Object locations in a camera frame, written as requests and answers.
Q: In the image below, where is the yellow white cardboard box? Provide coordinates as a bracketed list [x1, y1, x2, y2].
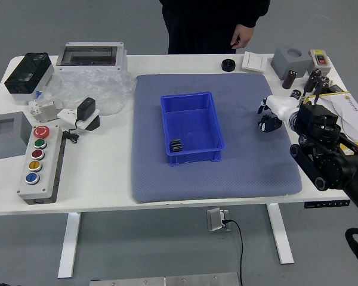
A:
[303, 91, 358, 156]

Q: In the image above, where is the small black gear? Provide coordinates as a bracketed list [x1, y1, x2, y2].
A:
[260, 116, 274, 132]

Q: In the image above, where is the white wall switch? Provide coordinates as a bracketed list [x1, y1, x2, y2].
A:
[241, 51, 269, 73]

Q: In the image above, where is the grey block with round recess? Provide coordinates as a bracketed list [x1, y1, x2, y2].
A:
[270, 43, 313, 80]

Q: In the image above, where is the person's left hand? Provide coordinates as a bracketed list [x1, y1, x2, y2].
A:
[230, 24, 255, 50]

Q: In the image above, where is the black-lid grey enclosure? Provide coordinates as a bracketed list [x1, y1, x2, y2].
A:
[4, 52, 55, 102]

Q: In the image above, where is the white table leg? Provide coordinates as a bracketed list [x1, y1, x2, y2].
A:
[267, 203, 295, 265]
[57, 212, 82, 279]

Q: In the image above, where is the black adapter cord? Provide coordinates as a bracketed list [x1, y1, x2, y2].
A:
[61, 119, 82, 144]

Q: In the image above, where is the white circuit breaker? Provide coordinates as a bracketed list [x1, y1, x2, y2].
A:
[28, 99, 65, 123]

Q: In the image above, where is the blue plastic box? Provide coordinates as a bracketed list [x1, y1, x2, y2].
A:
[160, 91, 226, 167]

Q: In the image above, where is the silver floor socket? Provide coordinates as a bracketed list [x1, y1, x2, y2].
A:
[206, 207, 232, 232]

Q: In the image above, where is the black power adapter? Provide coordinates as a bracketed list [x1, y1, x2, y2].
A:
[76, 97, 97, 122]

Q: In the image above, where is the grey metal plate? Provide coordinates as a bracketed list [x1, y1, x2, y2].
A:
[89, 272, 240, 286]

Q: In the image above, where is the big black gear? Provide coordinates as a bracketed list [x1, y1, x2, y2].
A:
[169, 138, 183, 154]

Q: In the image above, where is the white socket plate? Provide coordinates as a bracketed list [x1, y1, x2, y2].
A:
[57, 107, 101, 132]

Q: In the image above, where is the black round knob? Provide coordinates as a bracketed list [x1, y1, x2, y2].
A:
[221, 58, 237, 72]

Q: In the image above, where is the five-button grey control station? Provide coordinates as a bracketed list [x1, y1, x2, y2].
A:
[17, 125, 67, 206]

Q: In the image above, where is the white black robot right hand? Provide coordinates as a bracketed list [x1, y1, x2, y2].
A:
[257, 95, 301, 134]

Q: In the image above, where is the person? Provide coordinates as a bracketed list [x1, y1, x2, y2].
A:
[158, 0, 271, 55]

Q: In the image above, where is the clear plastic bag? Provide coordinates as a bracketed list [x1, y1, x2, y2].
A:
[37, 67, 137, 117]

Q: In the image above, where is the black table control panel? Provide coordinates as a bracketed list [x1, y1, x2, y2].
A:
[304, 200, 351, 209]

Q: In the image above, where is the clear-lid grey distribution box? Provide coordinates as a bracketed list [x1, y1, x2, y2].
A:
[55, 42, 128, 72]

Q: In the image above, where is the grey cube with square recess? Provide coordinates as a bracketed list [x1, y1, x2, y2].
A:
[0, 111, 33, 160]

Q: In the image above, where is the grey-blue mat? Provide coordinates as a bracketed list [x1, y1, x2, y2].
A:
[131, 73, 303, 204]

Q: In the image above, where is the grey two-button switch box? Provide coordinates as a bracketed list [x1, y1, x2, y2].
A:
[307, 48, 332, 76]

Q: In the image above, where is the black floor cable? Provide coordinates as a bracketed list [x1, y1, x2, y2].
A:
[222, 219, 245, 286]

